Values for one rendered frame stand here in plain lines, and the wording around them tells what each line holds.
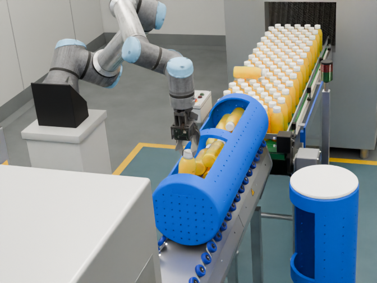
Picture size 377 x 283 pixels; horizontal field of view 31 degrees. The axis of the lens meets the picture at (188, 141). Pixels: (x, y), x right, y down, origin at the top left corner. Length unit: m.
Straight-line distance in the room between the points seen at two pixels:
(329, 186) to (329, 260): 0.31
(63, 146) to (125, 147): 2.31
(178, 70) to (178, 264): 0.74
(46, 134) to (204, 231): 1.12
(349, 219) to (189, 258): 0.69
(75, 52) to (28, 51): 3.44
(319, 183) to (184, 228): 0.61
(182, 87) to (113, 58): 0.98
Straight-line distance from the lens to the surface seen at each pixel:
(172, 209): 2.58
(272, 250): 4.26
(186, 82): 2.38
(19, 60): 6.75
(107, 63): 3.36
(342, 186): 2.85
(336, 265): 2.96
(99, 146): 3.53
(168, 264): 2.61
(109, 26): 8.28
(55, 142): 3.39
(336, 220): 2.83
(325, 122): 3.66
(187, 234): 2.62
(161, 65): 2.46
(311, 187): 2.83
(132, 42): 2.44
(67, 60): 3.42
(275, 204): 4.70
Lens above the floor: 2.45
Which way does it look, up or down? 26 degrees down
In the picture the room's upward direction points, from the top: 5 degrees counter-clockwise
